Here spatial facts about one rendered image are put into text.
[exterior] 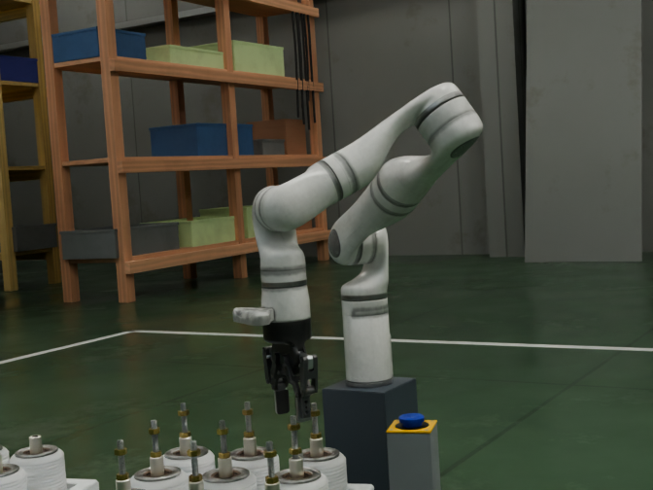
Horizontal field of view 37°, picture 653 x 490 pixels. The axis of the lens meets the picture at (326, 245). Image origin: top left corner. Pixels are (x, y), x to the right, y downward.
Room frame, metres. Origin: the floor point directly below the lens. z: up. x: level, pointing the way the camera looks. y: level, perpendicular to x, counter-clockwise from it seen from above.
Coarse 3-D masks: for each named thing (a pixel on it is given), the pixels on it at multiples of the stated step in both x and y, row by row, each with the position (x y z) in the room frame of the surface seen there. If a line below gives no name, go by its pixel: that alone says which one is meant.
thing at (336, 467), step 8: (344, 456) 1.61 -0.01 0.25; (304, 464) 1.57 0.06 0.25; (312, 464) 1.57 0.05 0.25; (320, 464) 1.57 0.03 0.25; (328, 464) 1.57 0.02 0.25; (336, 464) 1.58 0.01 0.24; (344, 464) 1.60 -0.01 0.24; (328, 472) 1.57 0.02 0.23; (336, 472) 1.57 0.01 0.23; (344, 472) 1.59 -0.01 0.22; (328, 480) 1.57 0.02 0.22; (336, 480) 1.57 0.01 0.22; (344, 480) 1.59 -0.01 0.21; (328, 488) 1.57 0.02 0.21; (336, 488) 1.57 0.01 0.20; (344, 488) 1.59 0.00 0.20
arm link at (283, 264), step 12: (252, 216) 1.52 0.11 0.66; (264, 228) 1.51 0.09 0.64; (264, 240) 1.50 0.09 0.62; (276, 240) 1.51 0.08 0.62; (288, 240) 1.51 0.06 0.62; (264, 252) 1.48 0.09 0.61; (276, 252) 1.47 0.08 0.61; (288, 252) 1.47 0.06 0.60; (300, 252) 1.48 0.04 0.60; (264, 264) 1.47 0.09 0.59; (276, 264) 1.46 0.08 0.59; (288, 264) 1.46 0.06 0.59; (300, 264) 1.48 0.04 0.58; (264, 276) 1.48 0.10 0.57; (276, 276) 1.46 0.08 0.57; (288, 276) 1.46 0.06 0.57; (300, 276) 1.47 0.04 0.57
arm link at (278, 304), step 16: (272, 288) 1.47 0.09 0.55; (288, 288) 1.46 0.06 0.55; (304, 288) 1.48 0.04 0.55; (272, 304) 1.46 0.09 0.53; (288, 304) 1.46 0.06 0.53; (304, 304) 1.47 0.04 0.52; (240, 320) 1.46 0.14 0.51; (256, 320) 1.43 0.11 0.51; (272, 320) 1.46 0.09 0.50; (288, 320) 1.46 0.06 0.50
